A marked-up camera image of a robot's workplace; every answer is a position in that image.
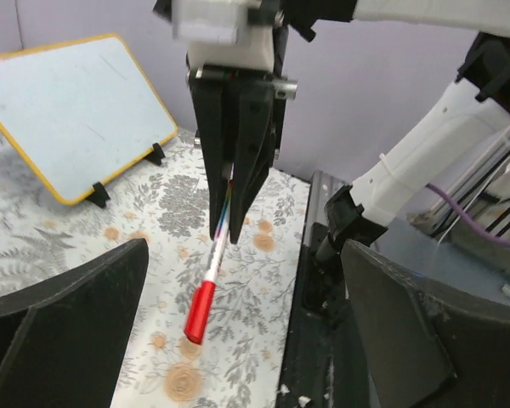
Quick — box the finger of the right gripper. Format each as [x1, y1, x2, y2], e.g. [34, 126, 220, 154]
[229, 82, 286, 244]
[190, 79, 228, 238]

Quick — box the red capped whiteboard marker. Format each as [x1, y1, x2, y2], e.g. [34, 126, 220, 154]
[184, 170, 234, 345]

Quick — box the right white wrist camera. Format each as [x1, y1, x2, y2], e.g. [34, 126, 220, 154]
[153, 0, 284, 73]

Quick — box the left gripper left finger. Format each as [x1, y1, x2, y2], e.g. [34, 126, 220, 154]
[0, 239, 149, 407]

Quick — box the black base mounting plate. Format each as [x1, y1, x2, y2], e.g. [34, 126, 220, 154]
[275, 171, 385, 407]

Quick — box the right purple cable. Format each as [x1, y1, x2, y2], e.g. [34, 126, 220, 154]
[424, 182, 510, 250]

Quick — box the yellow framed whiteboard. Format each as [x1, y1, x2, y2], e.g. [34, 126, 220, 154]
[0, 33, 178, 207]

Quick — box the floral table mat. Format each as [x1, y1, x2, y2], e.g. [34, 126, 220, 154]
[0, 131, 309, 407]

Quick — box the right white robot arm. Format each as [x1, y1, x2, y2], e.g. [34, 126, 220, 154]
[167, 0, 510, 247]

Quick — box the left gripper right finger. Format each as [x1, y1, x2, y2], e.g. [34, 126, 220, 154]
[341, 241, 510, 407]

